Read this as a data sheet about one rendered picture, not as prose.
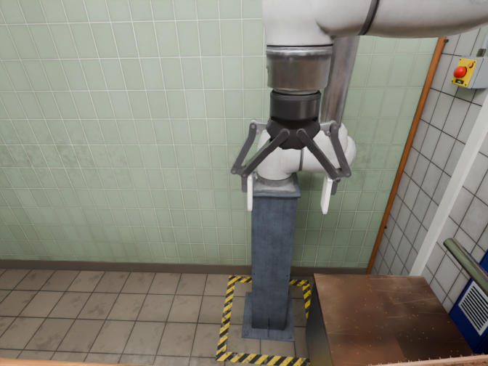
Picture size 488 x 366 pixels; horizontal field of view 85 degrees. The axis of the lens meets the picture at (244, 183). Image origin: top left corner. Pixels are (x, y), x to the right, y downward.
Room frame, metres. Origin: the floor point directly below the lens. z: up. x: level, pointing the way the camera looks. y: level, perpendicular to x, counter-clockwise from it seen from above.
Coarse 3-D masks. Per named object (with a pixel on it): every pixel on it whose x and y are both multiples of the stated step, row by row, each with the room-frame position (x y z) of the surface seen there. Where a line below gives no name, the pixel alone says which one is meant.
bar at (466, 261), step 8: (448, 240) 0.47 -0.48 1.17; (456, 240) 0.46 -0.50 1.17; (448, 248) 0.45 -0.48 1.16; (456, 248) 0.44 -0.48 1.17; (464, 248) 0.44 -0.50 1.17; (456, 256) 0.43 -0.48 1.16; (464, 256) 0.41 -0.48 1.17; (472, 256) 0.41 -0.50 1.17; (464, 264) 0.40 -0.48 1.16; (472, 264) 0.39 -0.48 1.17; (472, 272) 0.38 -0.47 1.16; (480, 272) 0.37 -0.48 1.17; (480, 280) 0.36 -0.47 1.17; (480, 288) 0.35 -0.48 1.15
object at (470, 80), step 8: (464, 56) 1.07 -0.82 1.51; (472, 56) 1.06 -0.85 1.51; (464, 64) 1.05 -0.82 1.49; (480, 64) 0.99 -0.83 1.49; (472, 72) 0.99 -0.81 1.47; (480, 72) 0.99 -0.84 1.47; (456, 80) 1.06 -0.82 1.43; (464, 80) 1.01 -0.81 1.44; (472, 80) 0.99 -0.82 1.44; (480, 80) 0.98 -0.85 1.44; (472, 88) 0.99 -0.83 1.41; (480, 88) 0.99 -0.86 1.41
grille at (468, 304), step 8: (472, 288) 0.63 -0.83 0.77; (464, 296) 0.64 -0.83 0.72; (472, 296) 0.62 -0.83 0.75; (480, 296) 0.59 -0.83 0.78; (464, 304) 0.62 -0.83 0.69; (472, 304) 0.60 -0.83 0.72; (480, 304) 0.58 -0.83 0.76; (464, 312) 0.61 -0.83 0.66; (472, 312) 0.59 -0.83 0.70; (480, 312) 0.56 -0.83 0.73; (472, 320) 0.57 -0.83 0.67; (480, 320) 0.55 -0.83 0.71; (480, 328) 0.54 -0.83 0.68
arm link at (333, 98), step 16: (336, 48) 0.92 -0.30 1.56; (352, 48) 0.91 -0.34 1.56; (336, 64) 0.92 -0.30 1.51; (352, 64) 0.93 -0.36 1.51; (336, 80) 0.92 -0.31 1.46; (336, 96) 0.93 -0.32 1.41; (320, 112) 0.96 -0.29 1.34; (336, 112) 0.94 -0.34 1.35; (320, 144) 0.94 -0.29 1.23; (352, 144) 0.97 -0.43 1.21; (304, 160) 0.95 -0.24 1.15; (336, 160) 0.93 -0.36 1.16; (352, 160) 0.95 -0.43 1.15
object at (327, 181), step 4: (328, 176) 0.40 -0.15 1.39; (324, 180) 0.41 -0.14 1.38; (328, 180) 0.39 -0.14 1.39; (332, 180) 0.39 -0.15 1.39; (324, 184) 0.41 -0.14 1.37; (328, 184) 0.38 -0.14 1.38; (324, 188) 0.40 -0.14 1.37; (328, 188) 0.38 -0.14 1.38; (324, 192) 0.40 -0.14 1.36; (328, 192) 0.38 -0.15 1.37; (324, 196) 0.39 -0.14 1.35; (328, 196) 0.38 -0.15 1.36; (324, 200) 0.39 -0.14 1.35; (328, 200) 0.38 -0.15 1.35; (320, 204) 0.41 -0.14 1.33; (324, 204) 0.38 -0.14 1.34; (324, 208) 0.38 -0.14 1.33; (324, 212) 0.38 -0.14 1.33
